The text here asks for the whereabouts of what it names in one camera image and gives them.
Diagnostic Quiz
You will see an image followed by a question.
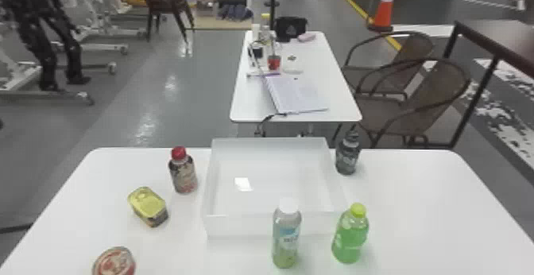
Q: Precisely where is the clear box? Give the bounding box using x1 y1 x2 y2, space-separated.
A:
201 137 349 240

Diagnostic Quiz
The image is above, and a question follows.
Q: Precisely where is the white side table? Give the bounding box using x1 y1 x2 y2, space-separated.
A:
229 30 363 138

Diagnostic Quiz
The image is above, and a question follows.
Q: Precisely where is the pale green bottle white cap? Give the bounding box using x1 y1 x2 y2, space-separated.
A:
271 197 303 269

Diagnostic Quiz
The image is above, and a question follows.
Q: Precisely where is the brown wicker chair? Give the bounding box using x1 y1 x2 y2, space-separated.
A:
331 57 471 149
340 31 437 98

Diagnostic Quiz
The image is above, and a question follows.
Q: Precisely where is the grey bottle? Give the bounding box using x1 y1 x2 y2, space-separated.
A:
335 130 361 176

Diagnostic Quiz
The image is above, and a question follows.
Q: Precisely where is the red can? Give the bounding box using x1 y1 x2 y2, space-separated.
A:
91 246 137 275

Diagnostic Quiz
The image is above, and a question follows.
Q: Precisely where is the black bag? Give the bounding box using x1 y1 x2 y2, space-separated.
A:
273 16 309 43

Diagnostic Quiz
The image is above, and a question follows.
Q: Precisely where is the yellow can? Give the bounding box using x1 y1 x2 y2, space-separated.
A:
126 185 170 228

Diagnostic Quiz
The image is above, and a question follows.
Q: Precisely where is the dark side table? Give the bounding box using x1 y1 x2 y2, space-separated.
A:
407 19 534 150

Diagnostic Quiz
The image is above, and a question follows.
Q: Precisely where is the white notebook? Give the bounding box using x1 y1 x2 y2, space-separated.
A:
263 75 330 115

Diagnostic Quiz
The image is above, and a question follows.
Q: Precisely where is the orange cone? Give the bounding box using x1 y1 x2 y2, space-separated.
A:
366 0 397 33

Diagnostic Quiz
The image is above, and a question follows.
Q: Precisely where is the brown bottle red cap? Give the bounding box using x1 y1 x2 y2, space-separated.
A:
168 145 199 195

